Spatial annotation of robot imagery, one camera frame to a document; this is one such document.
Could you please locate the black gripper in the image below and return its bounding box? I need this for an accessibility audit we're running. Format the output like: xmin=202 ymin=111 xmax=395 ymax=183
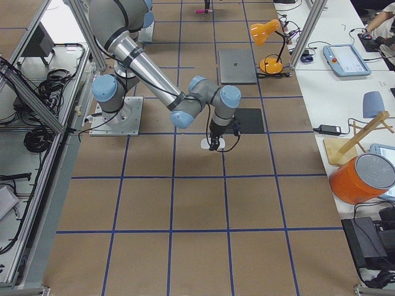
xmin=209 ymin=120 xmax=231 ymax=151

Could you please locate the white computer mouse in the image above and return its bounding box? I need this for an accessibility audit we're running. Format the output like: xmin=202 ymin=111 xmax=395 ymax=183
xmin=201 ymin=138 xmax=225 ymax=150

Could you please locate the pink pen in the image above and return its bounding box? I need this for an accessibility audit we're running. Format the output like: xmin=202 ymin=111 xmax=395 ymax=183
xmin=194 ymin=9 xmax=213 ymax=14

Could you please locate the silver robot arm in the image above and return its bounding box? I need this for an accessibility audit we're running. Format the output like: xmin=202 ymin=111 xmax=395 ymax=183
xmin=87 ymin=1 xmax=241 ymax=152

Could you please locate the black mousepad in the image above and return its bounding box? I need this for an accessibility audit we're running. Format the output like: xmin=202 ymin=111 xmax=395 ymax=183
xmin=227 ymin=108 xmax=265 ymax=135

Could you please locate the silver closed laptop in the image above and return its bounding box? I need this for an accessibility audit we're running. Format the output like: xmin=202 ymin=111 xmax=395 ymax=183
xmin=218 ymin=49 xmax=257 ymax=85

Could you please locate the black power adapter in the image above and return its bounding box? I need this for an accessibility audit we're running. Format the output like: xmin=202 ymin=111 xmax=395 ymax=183
xmin=318 ymin=125 xmax=341 ymax=136

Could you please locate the orange desk lamp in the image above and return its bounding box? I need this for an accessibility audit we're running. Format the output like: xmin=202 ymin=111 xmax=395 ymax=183
xmin=249 ymin=18 xmax=284 ymax=75

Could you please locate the wooden stand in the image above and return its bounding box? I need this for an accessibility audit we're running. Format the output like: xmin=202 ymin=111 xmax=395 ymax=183
xmin=323 ymin=110 xmax=394 ymax=167

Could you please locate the orange cylindrical container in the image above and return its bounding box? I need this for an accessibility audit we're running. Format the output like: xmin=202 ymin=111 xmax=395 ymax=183
xmin=329 ymin=153 xmax=386 ymax=204

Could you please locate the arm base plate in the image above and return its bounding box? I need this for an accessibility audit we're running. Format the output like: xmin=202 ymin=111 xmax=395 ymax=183
xmin=89 ymin=97 xmax=144 ymax=136
xmin=138 ymin=22 xmax=155 ymax=43

